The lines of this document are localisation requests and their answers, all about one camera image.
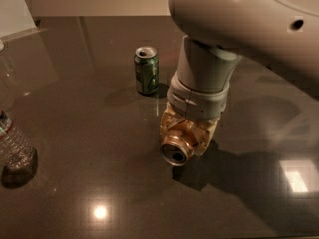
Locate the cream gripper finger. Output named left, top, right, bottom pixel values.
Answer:
left=192, top=117, right=220, bottom=157
left=160, top=103, right=191, bottom=141

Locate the orange soda can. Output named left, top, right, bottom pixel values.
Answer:
left=160, top=130, right=196, bottom=166

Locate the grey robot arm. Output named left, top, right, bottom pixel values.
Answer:
left=160, top=0, right=319, bottom=166

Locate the green soda can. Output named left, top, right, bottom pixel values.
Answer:
left=134, top=46, right=160, bottom=95

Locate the clear plastic water bottle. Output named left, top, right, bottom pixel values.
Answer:
left=0, top=41, right=38, bottom=188

